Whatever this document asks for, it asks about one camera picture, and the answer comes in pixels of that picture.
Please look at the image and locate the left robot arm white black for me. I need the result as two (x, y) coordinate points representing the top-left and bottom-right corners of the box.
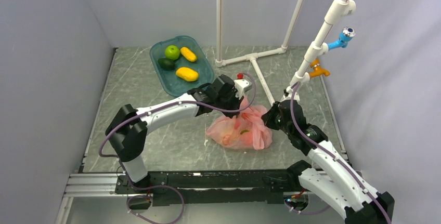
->
(105, 74), (254, 193)

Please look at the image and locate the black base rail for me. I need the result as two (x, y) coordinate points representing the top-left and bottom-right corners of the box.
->
(115, 169), (302, 206)

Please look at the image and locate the teal plastic tray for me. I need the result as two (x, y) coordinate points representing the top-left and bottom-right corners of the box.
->
(149, 35), (214, 98)

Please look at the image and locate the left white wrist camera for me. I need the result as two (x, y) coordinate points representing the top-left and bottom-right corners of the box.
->
(234, 73), (252, 99)

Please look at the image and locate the yellow fake mango front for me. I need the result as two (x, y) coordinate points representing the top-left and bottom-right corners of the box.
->
(175, 67), (199, 82)

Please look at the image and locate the white PVC pipe frame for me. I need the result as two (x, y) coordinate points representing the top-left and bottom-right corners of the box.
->
(215, 0), (356, 104)

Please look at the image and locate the blue faucet tap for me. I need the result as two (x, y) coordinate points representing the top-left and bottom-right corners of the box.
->
(327, 27), (356, 50)

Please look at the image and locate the dark green fake avocado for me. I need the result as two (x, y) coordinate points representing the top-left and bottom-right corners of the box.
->
(158, 58), (175, 71)

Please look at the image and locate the aluminium extrusion frame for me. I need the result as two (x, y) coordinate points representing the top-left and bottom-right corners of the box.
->
(55, 173), (128, 223)

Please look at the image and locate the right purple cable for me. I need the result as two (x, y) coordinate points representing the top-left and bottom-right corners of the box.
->
(284, 82), (393, 224)

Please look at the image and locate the orange faucet tap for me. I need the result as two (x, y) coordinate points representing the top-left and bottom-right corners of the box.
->
(309, 58), (330, 78)

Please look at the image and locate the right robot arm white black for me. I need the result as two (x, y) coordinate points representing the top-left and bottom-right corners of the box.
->
(262, 100), (395, 223)

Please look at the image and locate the green fake apple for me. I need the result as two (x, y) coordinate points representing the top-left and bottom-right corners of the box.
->
(164, 45), (180, 60)

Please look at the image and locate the pink plastic bag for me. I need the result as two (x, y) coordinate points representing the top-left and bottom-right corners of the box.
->
(205, 104), (273, 150)

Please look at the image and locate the yellow fake fruit rear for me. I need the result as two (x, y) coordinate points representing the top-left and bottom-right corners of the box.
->
(180, 47), (197, 62)

